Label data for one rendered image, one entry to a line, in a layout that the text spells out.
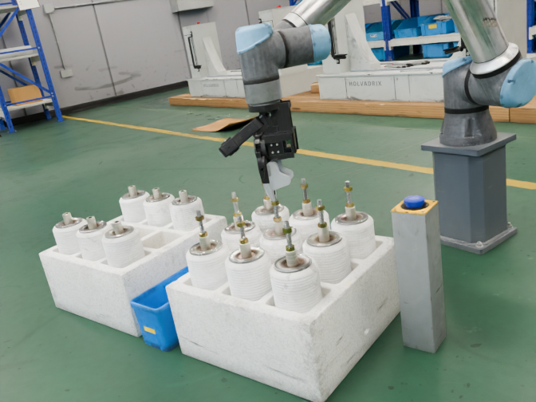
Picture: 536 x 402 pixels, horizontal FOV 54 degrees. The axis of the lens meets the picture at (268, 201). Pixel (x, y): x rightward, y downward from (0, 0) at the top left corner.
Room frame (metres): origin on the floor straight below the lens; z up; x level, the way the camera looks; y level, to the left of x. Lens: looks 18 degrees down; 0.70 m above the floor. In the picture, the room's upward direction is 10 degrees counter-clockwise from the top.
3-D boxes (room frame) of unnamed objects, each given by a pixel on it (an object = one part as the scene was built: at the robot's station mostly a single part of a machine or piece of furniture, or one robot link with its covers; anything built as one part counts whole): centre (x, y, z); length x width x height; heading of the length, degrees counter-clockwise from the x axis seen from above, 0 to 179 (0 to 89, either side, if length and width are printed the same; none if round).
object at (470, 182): (1.43, -0.59, 0.15); 0.19 x 0.19 x 0.30; 33
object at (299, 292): (0.93, -0.03, 0.16); 0.10 x 0.10 x 0.18
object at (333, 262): (1.02, -0.10, 0.16); 0.10 x 0.10 x 0.18
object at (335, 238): (1.02, -0.10, 0.25); 0.08 x 0.08 x 0.01
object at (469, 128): (1.43, -0.59, 0.35); 0.15 x 0.15 x 0.10
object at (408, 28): (6.81, -2.20, 0.36); 0.50 x 0.38 x 0.21; 124
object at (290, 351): (1.09, -0.01, 0.09); 0.39 x 0.39 x 0.18; 50
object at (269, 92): (1.09, -0.03, 0.56); 0.08 x 0.08 x 0.05
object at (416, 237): (0.96, -0.28, 0.16); 0.07 x 0.07 x 0.31; 50
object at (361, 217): (1.11, -0.18, 0.25); 0.08 x 0.08 x 0.01
